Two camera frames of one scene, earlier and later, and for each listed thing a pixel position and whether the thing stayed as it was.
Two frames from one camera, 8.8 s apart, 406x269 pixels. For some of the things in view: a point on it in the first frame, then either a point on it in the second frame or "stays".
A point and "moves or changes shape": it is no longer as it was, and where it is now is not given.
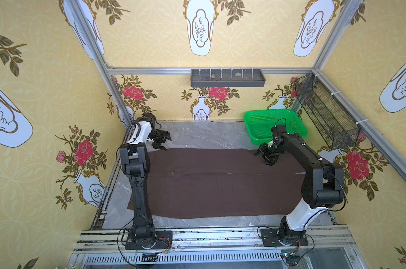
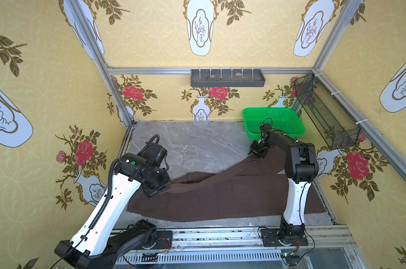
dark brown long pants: [202, 183] moves or changes shape
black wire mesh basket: [336, 124] stays
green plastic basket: [259, 123] stays
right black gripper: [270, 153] -> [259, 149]
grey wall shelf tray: [227, 78] stays
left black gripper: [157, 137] -> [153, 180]
